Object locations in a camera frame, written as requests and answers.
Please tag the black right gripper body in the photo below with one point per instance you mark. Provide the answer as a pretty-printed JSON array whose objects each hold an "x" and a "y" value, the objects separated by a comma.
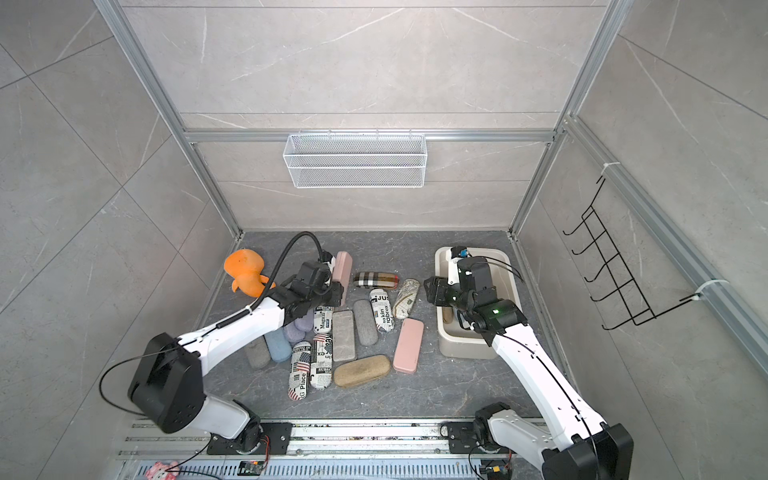
[{"x": 448, "y": 295}]

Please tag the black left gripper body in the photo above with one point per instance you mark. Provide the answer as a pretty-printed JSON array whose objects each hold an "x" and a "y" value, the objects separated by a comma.
[{"x": 330, "y": 297}]

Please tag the pink slim case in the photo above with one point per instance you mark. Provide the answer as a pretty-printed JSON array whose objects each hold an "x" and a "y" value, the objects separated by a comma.
[{"x": 342, "y": 275}]

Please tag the purple case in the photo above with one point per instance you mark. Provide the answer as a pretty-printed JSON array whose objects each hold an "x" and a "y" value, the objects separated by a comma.
[
  {"x": 305, "y": 323},
  {"x": 293, "y": 333}
]

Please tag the beige plastic storage bin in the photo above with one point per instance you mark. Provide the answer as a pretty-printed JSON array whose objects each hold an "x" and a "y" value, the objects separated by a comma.
[{"x": 456, "y": 342}]

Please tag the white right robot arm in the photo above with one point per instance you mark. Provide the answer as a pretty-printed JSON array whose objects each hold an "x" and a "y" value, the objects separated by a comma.
[{"x": 575, "y": 442}]

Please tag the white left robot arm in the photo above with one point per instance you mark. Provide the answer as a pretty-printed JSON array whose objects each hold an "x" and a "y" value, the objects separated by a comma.
[{"x": 167, "y": 387}]

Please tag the map print glasses case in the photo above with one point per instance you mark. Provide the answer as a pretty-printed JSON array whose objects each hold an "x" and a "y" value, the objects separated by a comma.
[{"x": 406, "y": 298}]

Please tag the plaid glasses case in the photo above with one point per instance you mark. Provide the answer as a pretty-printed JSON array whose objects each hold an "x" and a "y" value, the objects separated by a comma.
[{"x": 376, "y": 280}]

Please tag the newspaper case under tan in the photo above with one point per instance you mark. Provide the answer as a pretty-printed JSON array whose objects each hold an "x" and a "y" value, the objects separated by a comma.
[{"x": 322, "y": 320}]

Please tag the stone grey flat case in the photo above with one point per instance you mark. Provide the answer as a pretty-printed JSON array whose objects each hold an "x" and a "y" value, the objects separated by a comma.
[{"x": 343, "y": 330}]

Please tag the newspaper print case centre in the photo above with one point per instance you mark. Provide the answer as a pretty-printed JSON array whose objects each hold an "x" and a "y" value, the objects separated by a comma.
[{"x": 381, "y": 308}]

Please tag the grey fabric case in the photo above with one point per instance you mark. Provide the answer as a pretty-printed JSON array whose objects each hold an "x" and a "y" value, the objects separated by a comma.
[{"x": 365, "y": 323}]

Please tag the orange plush toy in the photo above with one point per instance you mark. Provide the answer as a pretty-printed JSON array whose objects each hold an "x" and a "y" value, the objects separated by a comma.
[{"x": 245, "y": 267}]

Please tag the newspaper flag case left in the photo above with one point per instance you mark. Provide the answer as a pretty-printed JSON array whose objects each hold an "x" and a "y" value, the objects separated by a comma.
[{"x": 300, "y": 370}]

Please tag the newspaper flag case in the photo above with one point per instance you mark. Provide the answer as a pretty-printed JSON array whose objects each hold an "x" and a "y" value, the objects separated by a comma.
[
  {"x": 321, "y": 365},
  {"x": 300, "y": 370}
]

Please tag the pink flat case right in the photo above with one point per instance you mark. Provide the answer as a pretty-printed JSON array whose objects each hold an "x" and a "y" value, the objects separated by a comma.
[{"x": 409, "y": 346}]

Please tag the grey case far left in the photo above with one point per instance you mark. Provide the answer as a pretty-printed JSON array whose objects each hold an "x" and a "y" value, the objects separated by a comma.
[{"x": 258, "y": 354}]

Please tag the newspaper flag case right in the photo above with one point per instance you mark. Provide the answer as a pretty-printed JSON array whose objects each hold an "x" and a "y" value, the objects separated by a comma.
[{"x": 321, "y": 365}]

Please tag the tan fabric case front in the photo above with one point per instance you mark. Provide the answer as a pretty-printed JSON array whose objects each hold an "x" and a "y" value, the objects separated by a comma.
[{"x": 361, "y": 371}]

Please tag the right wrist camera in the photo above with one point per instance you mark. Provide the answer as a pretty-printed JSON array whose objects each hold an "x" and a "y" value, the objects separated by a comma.
[{"x": 454, "y": 255}]

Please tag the white wire mesh basket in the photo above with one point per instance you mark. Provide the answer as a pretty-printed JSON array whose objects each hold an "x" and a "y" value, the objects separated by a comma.
[{"x": 356, "y": 160}]

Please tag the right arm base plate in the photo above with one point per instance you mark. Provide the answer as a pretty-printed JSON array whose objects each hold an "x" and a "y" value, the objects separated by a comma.
[{"x": 460, "y": 436}]

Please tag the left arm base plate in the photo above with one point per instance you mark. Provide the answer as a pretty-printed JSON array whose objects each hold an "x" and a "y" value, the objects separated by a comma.
[{"x": 267, "y": 438}]

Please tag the black wire hook rack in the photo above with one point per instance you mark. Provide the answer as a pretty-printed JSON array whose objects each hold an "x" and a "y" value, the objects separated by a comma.
[{"x": 621, "y": 283}]

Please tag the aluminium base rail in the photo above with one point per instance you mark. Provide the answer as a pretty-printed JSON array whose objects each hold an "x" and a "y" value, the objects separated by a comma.
[{"x": 319, "y": 449}]

